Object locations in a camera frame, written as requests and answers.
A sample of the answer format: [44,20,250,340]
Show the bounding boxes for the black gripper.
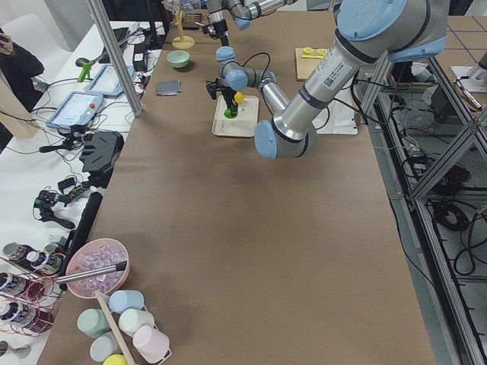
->
[208,21,228,46]
[217,78,237,108]

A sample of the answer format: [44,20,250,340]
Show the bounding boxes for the yellow lemon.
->
[234,91,244,104]

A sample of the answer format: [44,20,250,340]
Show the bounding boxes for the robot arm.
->
[206,0,295,46]
[216,0,450,159]

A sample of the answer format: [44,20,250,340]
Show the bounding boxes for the white rabbit tray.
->
[212,95,259,138]

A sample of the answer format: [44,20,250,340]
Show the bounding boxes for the wooden mug tree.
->
[162,0,195,49]

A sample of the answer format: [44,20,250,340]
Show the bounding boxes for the mint green bowl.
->
[167,50,190,68]

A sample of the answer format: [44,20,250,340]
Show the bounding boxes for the grey folded cloth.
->
[156,79,181,96]

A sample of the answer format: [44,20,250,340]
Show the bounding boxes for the wooden cutting board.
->
[294,47,322,81]

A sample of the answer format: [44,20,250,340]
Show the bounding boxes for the yellow plastic knife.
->
[300,54,324,59]

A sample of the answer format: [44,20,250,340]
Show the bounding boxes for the teach pendant tablet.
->
[88,64,123,97]
[46,91,104,130]

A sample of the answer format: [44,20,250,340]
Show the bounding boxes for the metal scoop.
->
[55,261,128,284]

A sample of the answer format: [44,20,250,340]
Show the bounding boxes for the pink bowl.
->
[65,238,130,299]

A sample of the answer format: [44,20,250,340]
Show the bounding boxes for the pastel cup rack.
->
[77,290,173,364]

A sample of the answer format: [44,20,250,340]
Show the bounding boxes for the copper bottle rack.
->
[1,242,63,337]

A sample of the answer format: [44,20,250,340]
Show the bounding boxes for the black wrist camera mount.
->
[205,78,225,100]

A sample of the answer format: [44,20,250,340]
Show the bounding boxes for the aluminium frame post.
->
[86,0,142,117]

